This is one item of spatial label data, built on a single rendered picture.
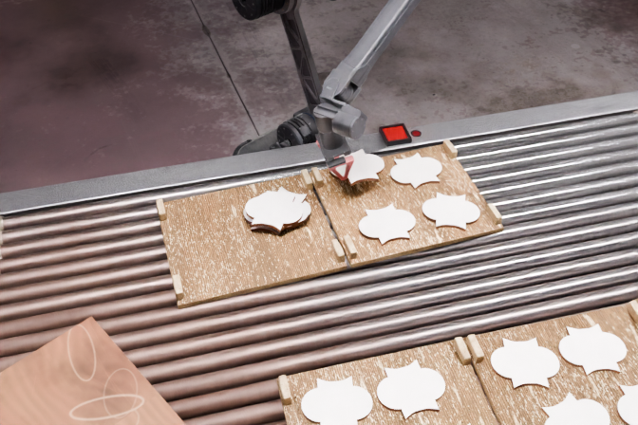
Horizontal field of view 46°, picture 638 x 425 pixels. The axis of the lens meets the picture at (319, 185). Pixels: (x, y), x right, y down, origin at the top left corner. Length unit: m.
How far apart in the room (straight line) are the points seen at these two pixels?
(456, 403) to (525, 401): 0.14
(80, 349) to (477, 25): 3.46
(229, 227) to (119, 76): 2.38
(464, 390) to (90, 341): 0.77
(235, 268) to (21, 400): 0.57
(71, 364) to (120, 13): 3.39
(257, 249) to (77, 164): 1.93
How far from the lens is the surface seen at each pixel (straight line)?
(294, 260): 1.84
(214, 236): 1.91
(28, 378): 1.62
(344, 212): 1.95
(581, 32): 4.69
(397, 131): 2.22
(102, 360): 1.60
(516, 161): 2.20
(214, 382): 1.67
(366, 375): 1.64
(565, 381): 1.71
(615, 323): 1.84
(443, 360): 1.68
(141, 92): 4.05
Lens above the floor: 2.31
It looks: 43 degrees down
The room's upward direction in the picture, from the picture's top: straight up
